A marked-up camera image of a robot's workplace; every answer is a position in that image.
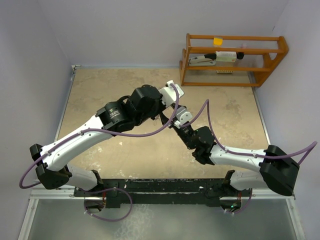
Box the silver keys bunch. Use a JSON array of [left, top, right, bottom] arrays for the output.
[[154, 114, 161, 121]]

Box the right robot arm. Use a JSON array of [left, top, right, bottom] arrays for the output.
[[172, 125, 300, 196]]

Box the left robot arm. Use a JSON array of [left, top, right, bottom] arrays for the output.
[[30, 81, 184, 196]]

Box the wooden shelf rack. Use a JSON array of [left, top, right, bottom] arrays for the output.
[[179, 33, 289, 88]]

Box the white stapler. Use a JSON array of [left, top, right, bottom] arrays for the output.
[[188, 53, 217, 67]]

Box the staples strip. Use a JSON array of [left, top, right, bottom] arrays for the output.
[[216, 70, 234, 74]]

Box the white green box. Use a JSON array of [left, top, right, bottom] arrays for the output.
[[215, 51, 237, 63]]

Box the yellow sticky block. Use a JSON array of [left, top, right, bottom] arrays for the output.
[[213, 37, 223, 47]]

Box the black round object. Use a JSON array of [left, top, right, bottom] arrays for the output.
[[236, 52, 245, 60]]

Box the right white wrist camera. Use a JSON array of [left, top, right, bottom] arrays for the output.
[[173, 106, 193, 129]]

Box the black base frame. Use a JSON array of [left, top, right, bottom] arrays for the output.
[[74, 170, 252, 209]]

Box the base left purple cable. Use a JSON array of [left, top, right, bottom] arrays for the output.
[[83, 187, 133, 222]]

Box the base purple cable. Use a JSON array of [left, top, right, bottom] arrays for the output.
[[224, 187, 253, 216], [83, 187, 133, 222]]

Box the base right purple cable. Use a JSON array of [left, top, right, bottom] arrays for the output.
[[224, 187, 253, 216]]

